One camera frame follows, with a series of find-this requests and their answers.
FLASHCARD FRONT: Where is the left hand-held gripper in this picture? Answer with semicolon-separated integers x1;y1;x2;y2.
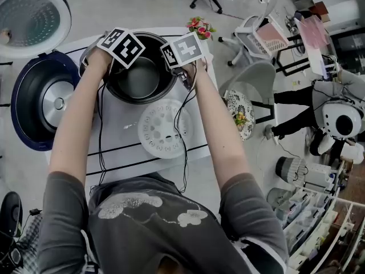
79;27;147;77

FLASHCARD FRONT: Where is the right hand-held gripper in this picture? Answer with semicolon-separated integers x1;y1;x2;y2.
160;32;206;92

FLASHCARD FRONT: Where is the black pot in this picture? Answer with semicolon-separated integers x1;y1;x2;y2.
102;31;181;106

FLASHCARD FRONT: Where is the white perforated steamer tray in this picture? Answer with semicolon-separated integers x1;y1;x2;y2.
137;98;194;160

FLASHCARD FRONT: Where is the navy blue rice cooker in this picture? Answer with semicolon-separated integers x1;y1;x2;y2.
0;0;83;152

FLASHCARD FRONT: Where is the person's right forearm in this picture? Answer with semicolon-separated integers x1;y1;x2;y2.
182;58;253;194

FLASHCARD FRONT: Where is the person's left forearm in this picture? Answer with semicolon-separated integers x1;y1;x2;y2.
48;49;115;188

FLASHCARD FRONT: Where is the red artificial flower arrangement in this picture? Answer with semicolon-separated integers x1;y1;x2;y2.
186;16;217;41

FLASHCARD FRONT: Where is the white mesh office chair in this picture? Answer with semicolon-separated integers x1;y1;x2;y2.
218;0;298;67

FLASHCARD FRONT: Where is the grey plastic chair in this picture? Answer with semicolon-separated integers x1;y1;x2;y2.
218;61;277;125

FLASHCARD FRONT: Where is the floral patterned round stool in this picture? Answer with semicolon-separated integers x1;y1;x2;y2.
224;89;256;142

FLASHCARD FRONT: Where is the pink translucent panel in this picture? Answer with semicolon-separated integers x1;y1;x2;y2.
294;16;334;77

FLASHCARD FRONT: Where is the white air conditioner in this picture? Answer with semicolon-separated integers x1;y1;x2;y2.
324;0;360;34

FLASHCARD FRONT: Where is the grey striped round container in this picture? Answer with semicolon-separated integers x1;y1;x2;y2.
274;156;308;187

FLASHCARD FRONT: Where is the person's grey printed shirt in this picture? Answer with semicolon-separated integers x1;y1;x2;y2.
36;171;289;274

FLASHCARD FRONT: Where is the black round appliance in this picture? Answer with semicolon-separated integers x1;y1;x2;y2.
0;191;24;237

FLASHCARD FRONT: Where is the white storage shelf rack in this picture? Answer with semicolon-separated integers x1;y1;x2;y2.
281;186;365;274

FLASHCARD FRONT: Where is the checkered cloth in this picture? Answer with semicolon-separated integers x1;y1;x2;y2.
15;213;44;274

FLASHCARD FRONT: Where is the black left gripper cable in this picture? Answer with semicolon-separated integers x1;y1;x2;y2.
89;67;115;195

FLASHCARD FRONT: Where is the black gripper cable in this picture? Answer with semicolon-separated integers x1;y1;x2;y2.
89;67;115;195
172;67;198;194

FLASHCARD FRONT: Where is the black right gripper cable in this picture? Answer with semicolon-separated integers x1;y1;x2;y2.
172;67;198;194

